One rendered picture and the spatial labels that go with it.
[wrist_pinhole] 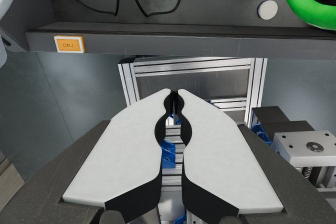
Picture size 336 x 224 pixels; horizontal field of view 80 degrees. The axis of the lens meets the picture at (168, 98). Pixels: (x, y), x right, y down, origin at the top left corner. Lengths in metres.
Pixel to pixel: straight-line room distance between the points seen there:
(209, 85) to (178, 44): 0.89
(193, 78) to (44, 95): 1.16
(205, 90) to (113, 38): 0.94
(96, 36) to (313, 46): 0.41
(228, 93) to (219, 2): 0.87
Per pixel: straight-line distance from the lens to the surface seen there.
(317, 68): 1.72
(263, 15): 0.53
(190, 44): 0.40
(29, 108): 1.98
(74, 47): 0.43
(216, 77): 1.25
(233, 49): 0.42
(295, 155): 0.56
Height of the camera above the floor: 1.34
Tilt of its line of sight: 61 degrees down
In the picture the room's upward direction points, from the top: 175 degrees counter-clockwise
